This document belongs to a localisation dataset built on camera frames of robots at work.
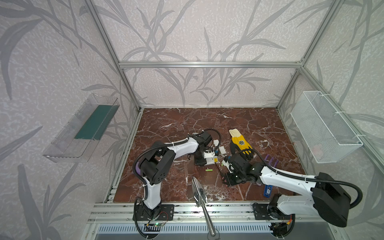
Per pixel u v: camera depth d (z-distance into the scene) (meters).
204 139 0.75
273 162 0.91
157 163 0.50
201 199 0.79
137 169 0.52
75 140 0.65
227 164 0.77
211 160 0.90
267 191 0.77
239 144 0.96
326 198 0.41
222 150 0.97
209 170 0.89
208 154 0.83
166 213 0.72
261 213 0.73
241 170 0.64
